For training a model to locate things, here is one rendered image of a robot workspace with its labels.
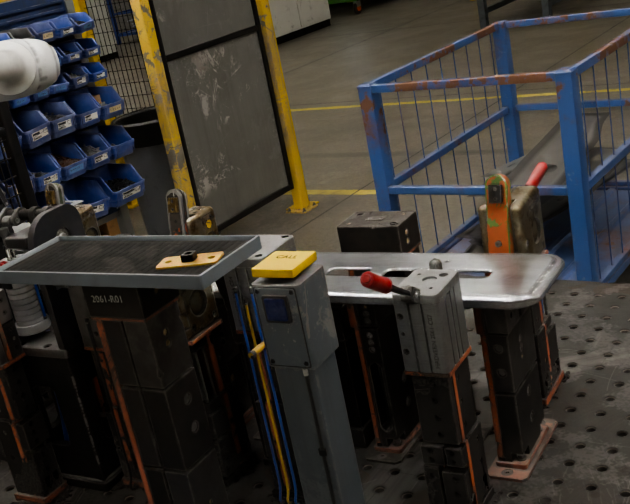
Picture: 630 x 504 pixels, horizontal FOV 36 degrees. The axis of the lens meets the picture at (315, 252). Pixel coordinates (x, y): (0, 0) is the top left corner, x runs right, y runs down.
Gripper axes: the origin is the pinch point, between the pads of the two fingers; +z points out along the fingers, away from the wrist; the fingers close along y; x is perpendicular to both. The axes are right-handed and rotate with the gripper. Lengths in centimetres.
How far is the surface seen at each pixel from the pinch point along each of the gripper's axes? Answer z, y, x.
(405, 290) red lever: -3, -24, -106
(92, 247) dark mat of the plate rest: -11, -30, -61
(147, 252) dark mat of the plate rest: -11, -32, -72
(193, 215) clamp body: 0.5, 15.7, -42.6
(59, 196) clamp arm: -4.1, 16.6, -7.4
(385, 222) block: 2, 15, -84
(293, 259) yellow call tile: -11, -33, -97
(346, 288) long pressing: 5, -7, -87
